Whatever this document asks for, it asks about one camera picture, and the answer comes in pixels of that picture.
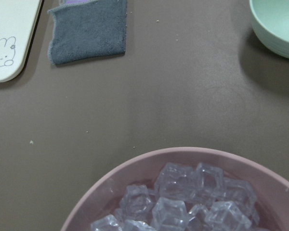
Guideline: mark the mint green bowl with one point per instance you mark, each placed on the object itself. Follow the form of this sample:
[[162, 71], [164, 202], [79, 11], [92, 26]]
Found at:
[[270, 23]]

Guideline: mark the grey folded cloth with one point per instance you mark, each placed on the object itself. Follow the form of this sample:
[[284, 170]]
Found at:
[[87, 29]]

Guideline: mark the cream rabbit tray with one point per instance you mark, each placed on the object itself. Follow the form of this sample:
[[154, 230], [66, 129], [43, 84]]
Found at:
[[18, 19]]

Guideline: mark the pink bowl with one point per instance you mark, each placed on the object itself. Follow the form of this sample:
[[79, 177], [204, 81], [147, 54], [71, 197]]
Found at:
[[103, 197]]

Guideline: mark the pile of ice cubes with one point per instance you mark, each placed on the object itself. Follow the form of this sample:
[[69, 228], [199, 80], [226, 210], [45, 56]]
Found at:
[[185, 199]]

